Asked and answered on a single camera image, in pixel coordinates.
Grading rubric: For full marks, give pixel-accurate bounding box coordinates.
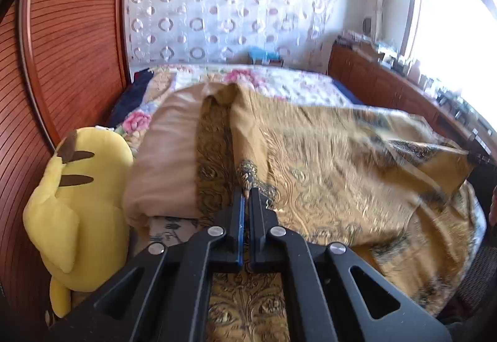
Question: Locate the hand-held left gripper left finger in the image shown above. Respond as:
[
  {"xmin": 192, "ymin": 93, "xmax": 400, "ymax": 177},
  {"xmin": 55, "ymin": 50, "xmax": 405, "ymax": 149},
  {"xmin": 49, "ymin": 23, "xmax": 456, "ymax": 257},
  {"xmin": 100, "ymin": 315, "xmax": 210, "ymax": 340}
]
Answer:
[{"xmin": 47, "ymin": 187, "xmax": 246, "ymax": 342}]

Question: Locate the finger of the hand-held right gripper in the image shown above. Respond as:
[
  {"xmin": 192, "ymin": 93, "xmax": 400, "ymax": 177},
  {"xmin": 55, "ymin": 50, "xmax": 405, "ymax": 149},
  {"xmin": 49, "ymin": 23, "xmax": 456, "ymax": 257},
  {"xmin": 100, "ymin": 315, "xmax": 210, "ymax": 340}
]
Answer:
[{"xmin": 466, "ymin": 150, "xmax": 492, "ymax": 168}]

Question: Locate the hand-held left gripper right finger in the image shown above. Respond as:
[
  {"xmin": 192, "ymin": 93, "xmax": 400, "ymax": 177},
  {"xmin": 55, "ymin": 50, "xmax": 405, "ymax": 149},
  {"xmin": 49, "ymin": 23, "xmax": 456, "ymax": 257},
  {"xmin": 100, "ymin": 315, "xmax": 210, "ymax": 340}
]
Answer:
[{"xmin": 248, "ymin": 187, "xmax": 453, "ymax": 342}]

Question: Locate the row of small bottles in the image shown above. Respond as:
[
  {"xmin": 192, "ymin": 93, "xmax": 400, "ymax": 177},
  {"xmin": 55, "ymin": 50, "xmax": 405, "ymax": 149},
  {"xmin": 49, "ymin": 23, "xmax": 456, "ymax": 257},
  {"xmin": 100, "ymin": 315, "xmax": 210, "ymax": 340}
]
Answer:
[{"xmin": 388, "ymin": 53, "xmax": 447, "ymax": 94}]

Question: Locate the dark knit cloth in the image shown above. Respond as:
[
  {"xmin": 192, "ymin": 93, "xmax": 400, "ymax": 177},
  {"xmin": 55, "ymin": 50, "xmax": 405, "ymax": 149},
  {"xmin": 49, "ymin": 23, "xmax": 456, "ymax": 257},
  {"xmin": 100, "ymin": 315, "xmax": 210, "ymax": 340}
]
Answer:
[{"xmin": 439, "ymin": 241, "xmax": 495, "ymax": 327}]

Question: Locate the brown wooden cabinet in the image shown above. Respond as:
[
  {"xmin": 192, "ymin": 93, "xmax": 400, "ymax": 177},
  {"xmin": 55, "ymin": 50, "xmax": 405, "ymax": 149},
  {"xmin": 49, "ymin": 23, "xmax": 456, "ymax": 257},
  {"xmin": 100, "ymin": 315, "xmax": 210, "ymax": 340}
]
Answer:
[{"xmin": 328, "ymin": 43, "xmax": 497, "ymax": 172}]

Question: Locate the window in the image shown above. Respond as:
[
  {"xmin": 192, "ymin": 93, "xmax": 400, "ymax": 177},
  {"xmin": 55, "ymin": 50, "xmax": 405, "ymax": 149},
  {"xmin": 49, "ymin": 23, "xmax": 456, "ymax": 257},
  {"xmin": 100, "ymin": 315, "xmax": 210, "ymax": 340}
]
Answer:
[{"xmin": 404, "ymin": 0, "xmax": 497, "ymax": 123}]

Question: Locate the floral bed sheet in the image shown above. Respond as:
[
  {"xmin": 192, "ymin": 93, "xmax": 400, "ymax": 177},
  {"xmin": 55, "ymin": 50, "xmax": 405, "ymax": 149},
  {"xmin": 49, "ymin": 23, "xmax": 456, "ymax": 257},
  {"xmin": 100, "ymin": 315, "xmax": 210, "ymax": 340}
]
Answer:
[{"xmin": 114, "ymin": 64, "xmax": 352, "ymax": 156}]

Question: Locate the yellow plush toy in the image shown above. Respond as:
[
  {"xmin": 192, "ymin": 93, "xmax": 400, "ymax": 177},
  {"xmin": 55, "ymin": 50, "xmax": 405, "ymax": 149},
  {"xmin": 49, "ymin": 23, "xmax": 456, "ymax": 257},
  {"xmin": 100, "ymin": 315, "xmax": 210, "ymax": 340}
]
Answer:
[{"xmin": 22, "ymin": 127, "xmax": 135, "ymax": 318}]

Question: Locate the pile of cloths and bags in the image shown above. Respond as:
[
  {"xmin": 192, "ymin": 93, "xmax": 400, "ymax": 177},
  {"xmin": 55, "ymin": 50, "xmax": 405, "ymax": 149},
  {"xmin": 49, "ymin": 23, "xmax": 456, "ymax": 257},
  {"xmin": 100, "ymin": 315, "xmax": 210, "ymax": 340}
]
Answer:
[{"xmin": 337, "ymin": 28, "xmax": 391, "ymax": 60}]

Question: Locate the blue box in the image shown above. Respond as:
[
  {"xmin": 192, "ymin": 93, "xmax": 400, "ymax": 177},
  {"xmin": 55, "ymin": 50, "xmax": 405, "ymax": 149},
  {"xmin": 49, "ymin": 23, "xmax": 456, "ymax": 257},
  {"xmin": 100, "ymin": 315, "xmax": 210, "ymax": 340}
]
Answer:
[{"xmin": 247, "ymin": 47, "xmax": 282, "ymax": 65}]

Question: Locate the wooden headboard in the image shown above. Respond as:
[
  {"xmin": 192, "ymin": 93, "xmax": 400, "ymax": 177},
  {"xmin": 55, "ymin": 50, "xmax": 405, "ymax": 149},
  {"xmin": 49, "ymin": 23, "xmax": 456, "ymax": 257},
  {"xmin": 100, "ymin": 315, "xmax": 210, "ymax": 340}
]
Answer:
[{"xmin": 0, "ymin": 0, "xmax": 133, "ymax": 327}]

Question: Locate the circle patterned wall curtain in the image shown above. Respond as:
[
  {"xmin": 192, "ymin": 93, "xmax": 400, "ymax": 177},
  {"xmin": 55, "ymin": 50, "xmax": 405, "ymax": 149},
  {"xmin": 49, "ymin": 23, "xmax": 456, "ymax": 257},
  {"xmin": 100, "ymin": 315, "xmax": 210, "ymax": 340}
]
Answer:
[{"xmin": 123, "ymin": 0, "xmax": 339, "ymax": 65}]

